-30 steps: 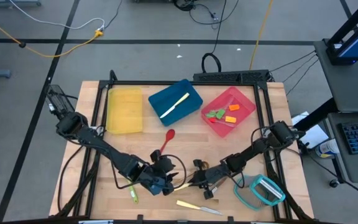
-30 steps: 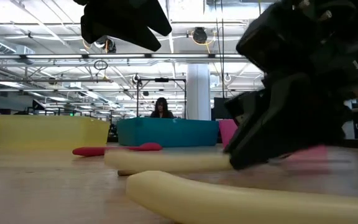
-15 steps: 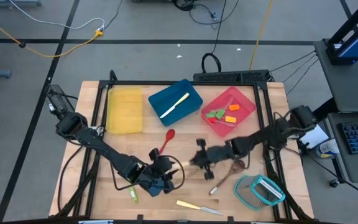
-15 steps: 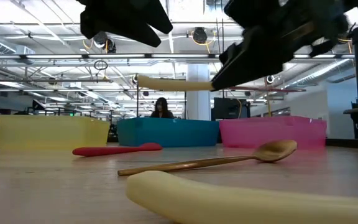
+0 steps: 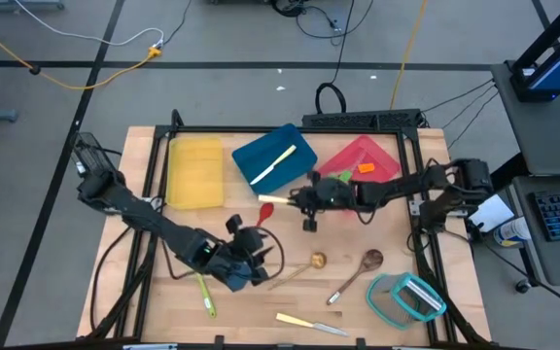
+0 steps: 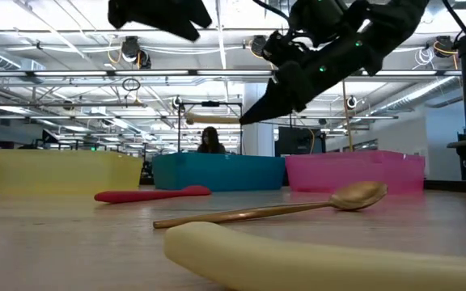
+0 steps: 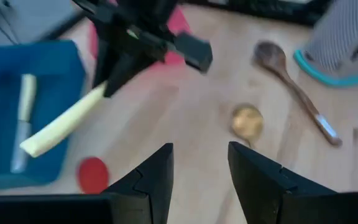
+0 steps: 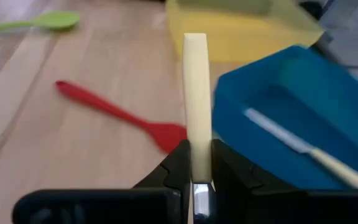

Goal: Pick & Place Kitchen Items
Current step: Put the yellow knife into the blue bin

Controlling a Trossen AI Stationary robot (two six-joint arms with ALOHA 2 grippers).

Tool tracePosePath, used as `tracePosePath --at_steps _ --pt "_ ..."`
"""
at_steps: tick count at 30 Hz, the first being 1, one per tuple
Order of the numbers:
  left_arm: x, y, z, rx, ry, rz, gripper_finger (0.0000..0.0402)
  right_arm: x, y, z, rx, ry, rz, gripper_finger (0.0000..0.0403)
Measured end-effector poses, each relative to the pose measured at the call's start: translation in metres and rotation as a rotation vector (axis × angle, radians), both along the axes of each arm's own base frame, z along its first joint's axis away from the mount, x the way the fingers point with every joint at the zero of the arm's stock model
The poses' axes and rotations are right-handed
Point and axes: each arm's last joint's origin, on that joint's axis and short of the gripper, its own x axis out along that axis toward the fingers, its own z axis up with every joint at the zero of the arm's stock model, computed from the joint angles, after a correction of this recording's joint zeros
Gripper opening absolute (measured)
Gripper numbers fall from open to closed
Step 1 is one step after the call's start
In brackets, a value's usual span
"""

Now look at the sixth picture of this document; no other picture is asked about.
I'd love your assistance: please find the black monitor box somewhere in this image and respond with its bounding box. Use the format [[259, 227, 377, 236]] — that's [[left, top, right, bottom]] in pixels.
[[277, 126, 327, 154]]

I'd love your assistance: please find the blue plastic bin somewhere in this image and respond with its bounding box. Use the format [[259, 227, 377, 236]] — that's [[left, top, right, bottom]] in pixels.
[[152, 152, 286, 192]]

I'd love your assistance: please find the red silicone spatula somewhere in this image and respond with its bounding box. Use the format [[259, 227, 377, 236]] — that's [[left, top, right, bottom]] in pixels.
[[94, 185, 213, 205]]

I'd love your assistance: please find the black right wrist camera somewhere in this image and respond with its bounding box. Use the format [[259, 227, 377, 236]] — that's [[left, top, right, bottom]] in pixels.
[[261, 30, 301, 68]]

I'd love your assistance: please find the person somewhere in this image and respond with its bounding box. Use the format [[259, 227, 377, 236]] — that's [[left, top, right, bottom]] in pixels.
[[197, 125, 227, 155]]

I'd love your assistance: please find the black coiled cable loop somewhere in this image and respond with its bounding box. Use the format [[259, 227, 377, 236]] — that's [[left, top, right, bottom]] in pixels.
[[121, 77, 142, 92]]

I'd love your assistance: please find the white building pillar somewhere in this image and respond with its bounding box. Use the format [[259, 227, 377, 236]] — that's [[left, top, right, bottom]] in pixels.
[[242, 82, 275, 158]]

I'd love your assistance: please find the pink plastic bin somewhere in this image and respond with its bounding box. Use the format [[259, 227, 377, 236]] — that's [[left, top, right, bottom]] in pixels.
[[284, 150, 426, 195]]

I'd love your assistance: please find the black ceiling cord reel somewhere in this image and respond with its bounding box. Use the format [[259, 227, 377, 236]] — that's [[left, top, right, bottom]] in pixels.
[[120, 36, 152, 70], [434, 35, 460, 57], [250, 35, 272, 59]]

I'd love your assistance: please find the yellow hanging cable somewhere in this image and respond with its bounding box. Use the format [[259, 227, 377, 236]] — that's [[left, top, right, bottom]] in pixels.
[[341, 79, 354, 153]]

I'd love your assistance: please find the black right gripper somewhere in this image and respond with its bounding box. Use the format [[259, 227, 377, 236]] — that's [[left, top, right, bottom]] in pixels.
[[239, 34, 379, 124]]

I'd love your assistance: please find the yellow plastic bin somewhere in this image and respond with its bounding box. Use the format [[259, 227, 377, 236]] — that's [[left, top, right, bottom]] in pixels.
[[0, 149, 144, 194]]

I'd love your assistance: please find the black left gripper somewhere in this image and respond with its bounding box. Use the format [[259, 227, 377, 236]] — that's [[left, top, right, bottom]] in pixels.
[[108, 0, 213, 42]]

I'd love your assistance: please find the gold metal spoon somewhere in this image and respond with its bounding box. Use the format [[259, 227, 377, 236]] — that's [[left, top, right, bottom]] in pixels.
[[153, 180, 389, 230]]

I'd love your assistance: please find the long ceiling light bar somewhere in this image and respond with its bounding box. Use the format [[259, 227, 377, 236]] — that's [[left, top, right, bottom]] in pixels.
[[0, 70, 464, 78]]

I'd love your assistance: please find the cream-handled table knife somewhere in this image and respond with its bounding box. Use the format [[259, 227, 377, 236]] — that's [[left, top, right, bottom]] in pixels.
[[184, 112, 242, 125], [163, 221, 466, 291]]

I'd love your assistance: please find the black aluminium table frame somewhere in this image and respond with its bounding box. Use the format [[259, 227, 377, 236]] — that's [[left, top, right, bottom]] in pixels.
[[0, 176, 466, 194]]

